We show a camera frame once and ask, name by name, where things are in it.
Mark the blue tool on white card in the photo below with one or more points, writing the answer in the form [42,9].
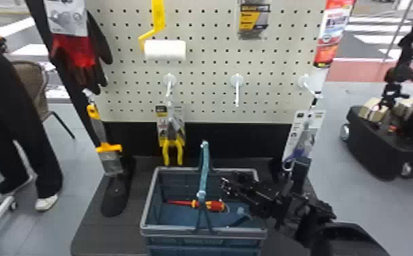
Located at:
[301,141]

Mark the white pegboard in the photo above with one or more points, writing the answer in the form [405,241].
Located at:
[213,85]

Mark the brown chair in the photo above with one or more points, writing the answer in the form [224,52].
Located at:
[31,80]

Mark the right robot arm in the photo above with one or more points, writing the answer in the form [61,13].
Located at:
[339,241]

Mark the red screwdriver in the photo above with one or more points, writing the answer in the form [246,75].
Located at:
[212,205]

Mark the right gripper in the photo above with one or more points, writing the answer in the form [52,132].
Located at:
[271,207]

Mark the yellow pliers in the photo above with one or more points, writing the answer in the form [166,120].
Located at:
[170,137]

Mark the red white tool packet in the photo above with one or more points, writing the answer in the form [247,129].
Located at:
[331,28]

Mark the red black gloves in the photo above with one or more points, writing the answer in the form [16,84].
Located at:
[76,53]

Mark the blue basket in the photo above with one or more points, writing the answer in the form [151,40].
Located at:
[178,234]

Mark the person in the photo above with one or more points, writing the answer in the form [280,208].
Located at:
[9,118]

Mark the yellow grey scraper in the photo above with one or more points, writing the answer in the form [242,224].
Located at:
[109,157]

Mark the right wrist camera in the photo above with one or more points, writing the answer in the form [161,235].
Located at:
[300,175]

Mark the yellow black tool card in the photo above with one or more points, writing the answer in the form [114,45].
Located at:
[253,18]

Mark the yellow paint roller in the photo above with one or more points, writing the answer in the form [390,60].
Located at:
[164,49]

